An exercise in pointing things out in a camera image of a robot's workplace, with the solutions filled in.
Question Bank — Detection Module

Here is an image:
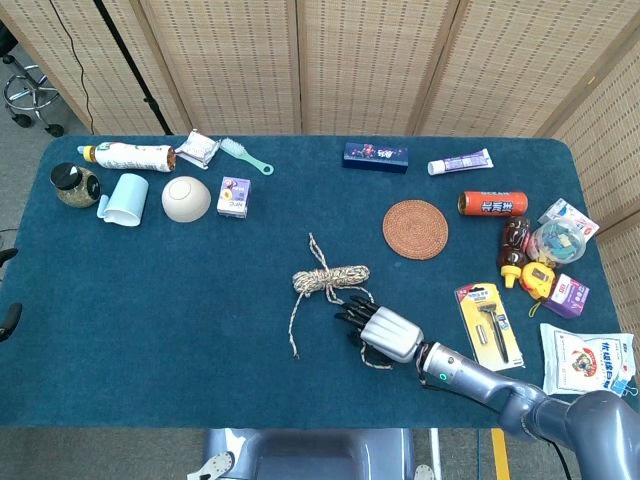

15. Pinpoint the light blue plastic cup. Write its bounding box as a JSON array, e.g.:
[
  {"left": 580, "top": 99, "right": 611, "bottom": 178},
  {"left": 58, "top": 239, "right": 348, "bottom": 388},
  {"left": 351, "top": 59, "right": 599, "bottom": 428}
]
[{"left": 96, "top": 172, "right": 150, "bottom": 228}]

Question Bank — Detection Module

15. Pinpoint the round woven rattan coaster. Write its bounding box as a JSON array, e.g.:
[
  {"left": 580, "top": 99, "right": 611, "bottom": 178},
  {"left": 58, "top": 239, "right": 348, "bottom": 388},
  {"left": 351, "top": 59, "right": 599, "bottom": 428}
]
[{"left": 382, "top": 199, "right": 450, "bottom": 261}]

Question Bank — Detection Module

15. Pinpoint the small purple white carton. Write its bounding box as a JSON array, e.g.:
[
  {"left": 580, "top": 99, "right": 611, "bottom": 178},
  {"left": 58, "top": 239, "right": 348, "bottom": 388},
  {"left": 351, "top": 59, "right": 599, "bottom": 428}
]
[{"left": 216, "top": 176, "right": 253, "bottom": 219}]

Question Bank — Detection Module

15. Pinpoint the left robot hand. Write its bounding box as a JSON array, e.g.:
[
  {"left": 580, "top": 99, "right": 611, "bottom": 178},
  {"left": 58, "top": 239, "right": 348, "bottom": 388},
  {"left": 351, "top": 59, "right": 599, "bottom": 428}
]
[{"left": 0, "top": 247, "right": 24, "bottom": 344}]

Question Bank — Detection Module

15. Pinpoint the grey robot torso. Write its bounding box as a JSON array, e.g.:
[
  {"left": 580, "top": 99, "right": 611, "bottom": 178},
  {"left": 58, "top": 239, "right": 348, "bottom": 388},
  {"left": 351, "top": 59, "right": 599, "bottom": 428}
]
[{"left": 187, "top": 428, "right": 441, "bottom": 480}]

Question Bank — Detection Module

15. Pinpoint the white bottle with yellow cap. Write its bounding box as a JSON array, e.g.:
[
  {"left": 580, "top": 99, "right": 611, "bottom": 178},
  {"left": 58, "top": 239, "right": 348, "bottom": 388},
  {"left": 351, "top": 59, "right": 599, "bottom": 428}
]
[{"left": 77, "top": 141, "right": 178, "bottom": 174}]

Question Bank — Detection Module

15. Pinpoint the yellow razor blister pack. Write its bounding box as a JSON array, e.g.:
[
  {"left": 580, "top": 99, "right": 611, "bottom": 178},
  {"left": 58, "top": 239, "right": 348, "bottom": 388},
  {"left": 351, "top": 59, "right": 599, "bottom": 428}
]
[{"left": 453, "top": 282, "right": 526, "bottom": 372}]

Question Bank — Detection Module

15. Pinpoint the blue table cloth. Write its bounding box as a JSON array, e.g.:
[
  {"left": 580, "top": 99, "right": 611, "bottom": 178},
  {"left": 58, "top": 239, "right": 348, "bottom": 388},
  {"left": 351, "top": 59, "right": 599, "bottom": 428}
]
[{"left": 0, "top": 134, "right": 627, "bottom": 430}]

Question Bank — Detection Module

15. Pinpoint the white speckled braided rope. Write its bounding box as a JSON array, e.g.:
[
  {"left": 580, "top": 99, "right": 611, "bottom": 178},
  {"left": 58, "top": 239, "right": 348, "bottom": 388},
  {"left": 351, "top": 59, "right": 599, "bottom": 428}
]
[{"left": 285, "top": 232, "right": 396, "bottom": 371}]

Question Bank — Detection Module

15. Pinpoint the glass jar with black lid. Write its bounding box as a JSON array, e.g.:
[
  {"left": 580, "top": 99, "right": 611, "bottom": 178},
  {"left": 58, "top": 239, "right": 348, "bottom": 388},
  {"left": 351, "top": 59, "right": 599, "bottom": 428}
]
[{"left": 50, "top": 162, "right": 102, "bottom": 209}]

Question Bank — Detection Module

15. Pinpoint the cream ceramic bowl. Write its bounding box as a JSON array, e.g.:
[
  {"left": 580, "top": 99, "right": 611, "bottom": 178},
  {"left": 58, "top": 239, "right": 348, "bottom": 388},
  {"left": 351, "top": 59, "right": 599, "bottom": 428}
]
[{"left": 160, "top": 175, "right": 212, "bottom": 223}]

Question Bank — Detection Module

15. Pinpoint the yellow tape measure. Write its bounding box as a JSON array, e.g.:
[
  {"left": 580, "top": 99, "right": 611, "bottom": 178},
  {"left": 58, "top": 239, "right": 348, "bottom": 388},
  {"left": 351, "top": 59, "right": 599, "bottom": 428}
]
[{"left": 518, "top": 261, "right": 557, "bottom": 319}]

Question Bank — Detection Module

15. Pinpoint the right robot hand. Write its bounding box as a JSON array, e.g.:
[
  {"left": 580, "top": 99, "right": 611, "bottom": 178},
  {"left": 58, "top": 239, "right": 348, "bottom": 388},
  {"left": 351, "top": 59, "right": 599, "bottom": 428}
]
[{"left": 333, "top": 294, "right": 426, "bottom": 366}]

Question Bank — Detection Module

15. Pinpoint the small purple box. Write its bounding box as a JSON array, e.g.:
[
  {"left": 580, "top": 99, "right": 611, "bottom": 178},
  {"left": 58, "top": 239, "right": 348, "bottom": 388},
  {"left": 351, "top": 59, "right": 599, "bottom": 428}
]
[{"left": 542, "top": 273, "right": 591, "bottom": 319}]

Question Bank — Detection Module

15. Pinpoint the orange drink can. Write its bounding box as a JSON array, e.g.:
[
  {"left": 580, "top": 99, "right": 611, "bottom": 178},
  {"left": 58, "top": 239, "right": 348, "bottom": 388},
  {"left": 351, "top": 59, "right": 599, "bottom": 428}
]
[{"left": 457, "top": 190, "right": 529, "bottom": 217}]

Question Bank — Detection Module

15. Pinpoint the brown honey bottle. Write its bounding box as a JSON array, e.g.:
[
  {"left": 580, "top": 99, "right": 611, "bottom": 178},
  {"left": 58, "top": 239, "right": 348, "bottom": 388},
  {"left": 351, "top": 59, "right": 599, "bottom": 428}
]
[{"left": 497, "top": 215, "right": 532, "bottom": 290}]

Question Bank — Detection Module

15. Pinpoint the blue binder clip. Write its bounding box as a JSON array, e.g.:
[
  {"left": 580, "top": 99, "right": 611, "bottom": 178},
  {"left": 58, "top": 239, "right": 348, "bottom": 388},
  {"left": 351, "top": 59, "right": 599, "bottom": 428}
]
[{"left": 610, "top": 374, "right": 639, "bottom": 401}]

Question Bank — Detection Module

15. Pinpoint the mint green brush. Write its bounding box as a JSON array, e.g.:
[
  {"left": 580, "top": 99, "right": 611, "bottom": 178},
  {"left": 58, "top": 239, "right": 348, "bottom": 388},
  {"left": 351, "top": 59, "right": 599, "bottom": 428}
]
[{"left": 220, "top": 137, "right": 275, "bottom": 177}]

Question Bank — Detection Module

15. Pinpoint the white blue small packet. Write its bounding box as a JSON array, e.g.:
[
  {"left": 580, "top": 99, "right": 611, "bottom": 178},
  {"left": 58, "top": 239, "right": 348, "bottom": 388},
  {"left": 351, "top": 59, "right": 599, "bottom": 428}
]
[{"left": 537, "top": 197, "right": 600, "bottom": 241}]

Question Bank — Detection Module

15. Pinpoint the clear tub of clips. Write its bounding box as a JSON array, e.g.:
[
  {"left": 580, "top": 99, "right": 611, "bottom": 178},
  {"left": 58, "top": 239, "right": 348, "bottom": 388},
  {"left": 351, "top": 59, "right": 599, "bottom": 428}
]
[{"left": 527, "top": 216, "right": 589, "bottom": 266}]

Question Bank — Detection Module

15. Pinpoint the thin black cable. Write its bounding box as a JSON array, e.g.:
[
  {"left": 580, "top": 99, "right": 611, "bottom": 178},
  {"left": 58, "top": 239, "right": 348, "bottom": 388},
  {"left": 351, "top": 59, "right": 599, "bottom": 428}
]
[{"left": 48, "top": 0, "right": 96, "bottom": 135}]

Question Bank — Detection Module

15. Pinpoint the white printed bag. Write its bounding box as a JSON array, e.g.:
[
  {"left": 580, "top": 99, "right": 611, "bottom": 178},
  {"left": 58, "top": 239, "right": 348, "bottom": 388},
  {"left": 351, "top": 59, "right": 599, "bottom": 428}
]
[{"left": 538, "top": 322, "right": 637, "bottom": 401}]

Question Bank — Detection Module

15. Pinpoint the white purple toothpaste tube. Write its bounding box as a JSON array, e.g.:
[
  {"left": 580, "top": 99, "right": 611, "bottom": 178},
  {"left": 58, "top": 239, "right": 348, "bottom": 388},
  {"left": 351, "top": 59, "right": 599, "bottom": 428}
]
[{"left": 427, "top": 148, "right": 495, "bottom": 176}]

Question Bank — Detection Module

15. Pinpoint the dark blue rectangular box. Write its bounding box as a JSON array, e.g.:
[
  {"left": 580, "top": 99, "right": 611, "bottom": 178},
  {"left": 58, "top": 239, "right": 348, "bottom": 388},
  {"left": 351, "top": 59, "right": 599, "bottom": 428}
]
[{"left": 342, "top": 142, "right": 410, "bottom": 175}]

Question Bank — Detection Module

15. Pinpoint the black stand pole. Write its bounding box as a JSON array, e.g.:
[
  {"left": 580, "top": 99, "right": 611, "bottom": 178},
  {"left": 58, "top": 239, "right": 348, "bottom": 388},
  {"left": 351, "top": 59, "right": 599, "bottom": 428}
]
[{"left": 93, "top": 0, "right": 174, "bottom": 135}]

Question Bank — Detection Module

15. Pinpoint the chrome stool base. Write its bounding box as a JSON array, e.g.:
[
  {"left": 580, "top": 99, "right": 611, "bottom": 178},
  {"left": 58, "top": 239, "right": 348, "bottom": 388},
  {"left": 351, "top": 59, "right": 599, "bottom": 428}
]
[{"left": 0, "top": 52, "right": 66, "bottom": 139}]

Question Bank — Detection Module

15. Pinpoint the white snack packet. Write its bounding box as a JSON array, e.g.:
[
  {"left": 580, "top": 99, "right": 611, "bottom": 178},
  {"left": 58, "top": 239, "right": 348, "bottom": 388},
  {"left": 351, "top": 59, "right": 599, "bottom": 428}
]
[{"left": 174, "top": 129, "right": 222, "bottom": 170}]

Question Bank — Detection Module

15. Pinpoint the bamboo folding screen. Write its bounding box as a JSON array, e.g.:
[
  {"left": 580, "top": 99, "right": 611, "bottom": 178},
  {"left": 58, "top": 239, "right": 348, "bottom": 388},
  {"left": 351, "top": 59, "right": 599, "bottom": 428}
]
[{"left": 0, "top": 0, "right": 640, "bottom": 351}]

